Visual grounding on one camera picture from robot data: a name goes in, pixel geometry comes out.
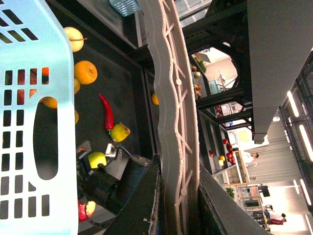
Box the red apple near shelf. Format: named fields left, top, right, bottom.
left=78, top=201, right=96, bottom=222

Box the small blue plastic basket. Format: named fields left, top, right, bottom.
left=109, top=0, right=141, bottom=17

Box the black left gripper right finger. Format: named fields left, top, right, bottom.
left=105, top=143, right=122, bottom=159

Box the brown basket handle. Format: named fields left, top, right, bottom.
left=139, top=0, right=201, bottom=235

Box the yellow apple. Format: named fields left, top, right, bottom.
left=74, top=60, right=98, bottom=85

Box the white pear with stem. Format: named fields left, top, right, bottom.
left=64, top=27, right=87, bottom=52

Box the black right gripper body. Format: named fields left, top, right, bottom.
left=78, top=155, right=151, bottom=215

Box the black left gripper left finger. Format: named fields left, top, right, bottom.
left=76, top=141, right=94, bottom=175

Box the yellow green lemon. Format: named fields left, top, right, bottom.
left=88, top=152, right=107, bottom=169

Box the red chili pepper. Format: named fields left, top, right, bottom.
left=98, top=94, right=114, bottom=131

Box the black metal display shelf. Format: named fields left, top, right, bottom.
left=46, top=0, right=313, bottom=235

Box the yellow pear with stem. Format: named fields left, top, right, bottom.
left=109, top=122, right=131, bottom=142

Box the orange fruit near front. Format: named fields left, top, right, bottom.
left=151, top=93, right=159, bottom=105

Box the large light blue basket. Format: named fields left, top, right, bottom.
left=0, top=0, right=78, bottom=235

